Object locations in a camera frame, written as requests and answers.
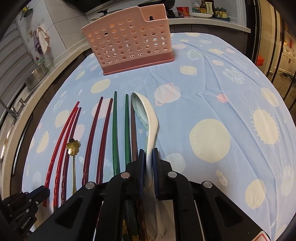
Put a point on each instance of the bright red chopstick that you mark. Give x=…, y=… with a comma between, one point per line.
x=61, y=160
x=57, y=149

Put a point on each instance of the chrome sink faucet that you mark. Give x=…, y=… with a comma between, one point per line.
x=12, y=111

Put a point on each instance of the brown chopstick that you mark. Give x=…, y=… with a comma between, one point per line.
x=133, y=134

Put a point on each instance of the gold flower-head spoon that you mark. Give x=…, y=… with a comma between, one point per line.
x=73, y=147

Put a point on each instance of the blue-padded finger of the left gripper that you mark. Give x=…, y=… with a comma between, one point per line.
x=39, y=194

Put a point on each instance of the dark soy sauce bottle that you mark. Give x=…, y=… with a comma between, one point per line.
x=202, y=7

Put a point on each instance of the white plate on counter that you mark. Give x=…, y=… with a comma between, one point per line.
x=200, y=15

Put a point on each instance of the dark maroon chopstick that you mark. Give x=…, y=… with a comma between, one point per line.
x=66, y=164

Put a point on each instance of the hanging white towel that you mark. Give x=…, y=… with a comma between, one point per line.
x=43, y=38

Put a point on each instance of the red instant noodle cup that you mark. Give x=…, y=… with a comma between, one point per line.
x=183, y=10

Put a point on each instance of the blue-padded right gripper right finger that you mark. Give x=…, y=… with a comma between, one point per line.
x=170, y=185

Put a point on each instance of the green chopstick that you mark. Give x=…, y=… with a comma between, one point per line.
x=128, y=157
x=115, y=151

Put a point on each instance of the steel bowl on counter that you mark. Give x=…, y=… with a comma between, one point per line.
x=36, y=76

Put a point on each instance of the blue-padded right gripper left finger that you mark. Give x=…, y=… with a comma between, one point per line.
x=122, y=212

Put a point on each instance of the pink perforated utensil holder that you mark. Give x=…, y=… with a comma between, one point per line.
x=131, y=38

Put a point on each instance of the white ceramic soup spoon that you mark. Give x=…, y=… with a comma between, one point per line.
x=145, y=112

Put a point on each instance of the blue planet-print tablecloth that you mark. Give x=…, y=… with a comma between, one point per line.
x=220, y=119

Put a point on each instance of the hanging purple cloth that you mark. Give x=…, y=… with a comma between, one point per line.
x=37, y=45

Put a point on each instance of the dark red wavy chopstick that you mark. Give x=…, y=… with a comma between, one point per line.
x=89, y=144
x=100, y=164

